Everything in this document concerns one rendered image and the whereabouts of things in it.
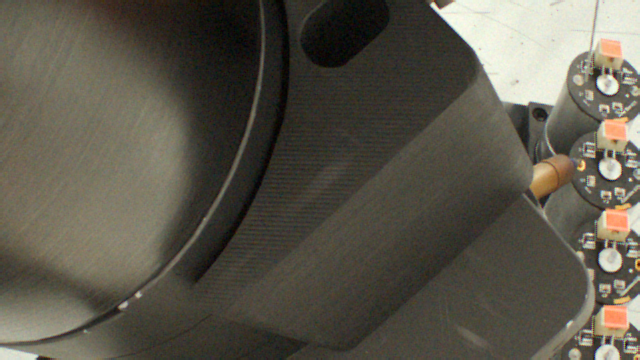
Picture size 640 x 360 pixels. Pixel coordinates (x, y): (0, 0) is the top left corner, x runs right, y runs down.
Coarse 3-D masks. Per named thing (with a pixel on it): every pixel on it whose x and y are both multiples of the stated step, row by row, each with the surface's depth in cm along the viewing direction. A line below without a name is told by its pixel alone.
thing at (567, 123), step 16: (560, 96) 36; (608, 96) 35; (560, 112) 36; (576, 112) 35; (544, 128) 38; (560, 128) 36; (576, 128) 36; (592, 128) 35; (544, 144) 38; (560, 144) 37
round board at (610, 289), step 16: (592, 224) 33; (576, 240) 33; (592, 240) 33; (608, 240) 33; (624, 240) 33; (592, 256) 32; (624, 256) 33; (592, 272) 32; (624, 272) 32; (608, 288) 32; (624, 288) 32; (608, 304) 32
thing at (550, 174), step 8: (544, 160) 32; (552, 160) 32; (560, 160) 32; (568, 160) 32; (536, 168) 32; (544, 168) 32; (552, 168) 32; (560, 168) 32; (568, 168) 32; (536, 176) 31; (544, 176) 31; (552, 176) 32; (560, 176) 32; (568, 176) 32; (536, 184) 31; (544, 184) 31; (552, 184) 32; (560, 184) 32; (536, 192) 31; (544, 192) 31; (552, 192) 32
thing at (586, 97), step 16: (576, 64) 36; (592, 64) 36; (624, 64) 36; (592, 80) 35; (624, 80) 35; (576, 96) 35; (592, 96) 35; (624, 96) 35; (592, 112) 35; (608, 112) 35; (624, 112) 35
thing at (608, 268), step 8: (608, 248) 33; (600, 256) 32; (600, 264) 32; (608, 264) 32; (616, 264) 32; (608, 272) 32; (616, 272) 32; (600, 304) 32; (624, 304) 32; (592, 312) 33
